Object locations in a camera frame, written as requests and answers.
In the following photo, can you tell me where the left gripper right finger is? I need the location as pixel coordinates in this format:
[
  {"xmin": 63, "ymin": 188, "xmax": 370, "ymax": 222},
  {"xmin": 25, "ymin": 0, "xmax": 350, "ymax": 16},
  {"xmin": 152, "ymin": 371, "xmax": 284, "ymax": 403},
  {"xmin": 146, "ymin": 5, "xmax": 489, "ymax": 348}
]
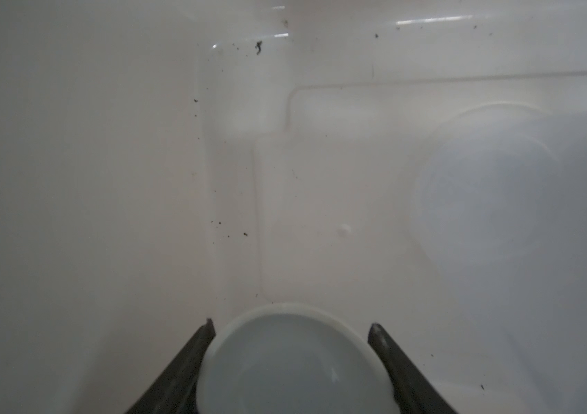
[{"xmin": 368, "ymin": 323, "xmax": 457, "ymax": 414}]

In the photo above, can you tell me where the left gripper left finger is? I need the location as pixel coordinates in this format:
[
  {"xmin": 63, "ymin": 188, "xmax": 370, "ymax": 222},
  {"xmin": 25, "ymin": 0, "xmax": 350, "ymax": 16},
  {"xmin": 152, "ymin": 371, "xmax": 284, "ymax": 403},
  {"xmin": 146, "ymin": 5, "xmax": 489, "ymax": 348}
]
[{"xmin": 126, "ymin": 318, "xmax": 216, "ymax": 414}]

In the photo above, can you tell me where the small white ceramic bowl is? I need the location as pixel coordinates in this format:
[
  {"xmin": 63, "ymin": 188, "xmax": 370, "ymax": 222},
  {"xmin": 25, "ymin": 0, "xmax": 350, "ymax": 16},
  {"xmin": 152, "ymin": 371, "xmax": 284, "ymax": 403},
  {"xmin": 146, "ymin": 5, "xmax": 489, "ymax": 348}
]
[{"xmin": 196, "ymin": 304, "xmax": 400, "ymax": 413}]

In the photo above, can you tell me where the white plastic storage bin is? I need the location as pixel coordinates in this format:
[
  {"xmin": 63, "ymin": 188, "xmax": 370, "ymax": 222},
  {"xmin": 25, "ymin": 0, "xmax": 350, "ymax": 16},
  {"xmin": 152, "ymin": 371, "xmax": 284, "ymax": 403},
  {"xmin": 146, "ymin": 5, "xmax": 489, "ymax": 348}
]
[{"xmin": 0, "ymin": 1, "xmax": 587, "ymax": 413}]

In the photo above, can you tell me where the clear plastic measuring beaker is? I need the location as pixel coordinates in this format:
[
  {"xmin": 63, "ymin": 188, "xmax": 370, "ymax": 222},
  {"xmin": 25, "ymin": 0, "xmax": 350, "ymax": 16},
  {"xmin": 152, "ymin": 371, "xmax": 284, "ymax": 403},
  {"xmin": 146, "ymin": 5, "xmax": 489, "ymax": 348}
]
[{"xmin": 410, "ymin": 112, "xmax": 587, "ymax": 413}]

